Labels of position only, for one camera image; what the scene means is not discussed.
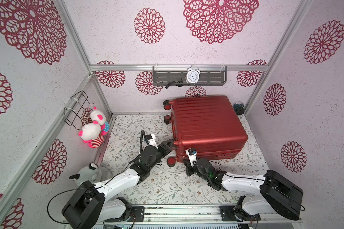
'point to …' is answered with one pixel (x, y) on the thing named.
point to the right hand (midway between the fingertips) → (181, 160)
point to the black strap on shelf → (180, 81)
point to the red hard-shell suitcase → (209, 125)
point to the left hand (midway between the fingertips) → (173, 143)
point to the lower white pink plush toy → (91, 133)
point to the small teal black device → (239, 107)
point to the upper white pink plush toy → (98, 117)
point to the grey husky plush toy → (93, 173)
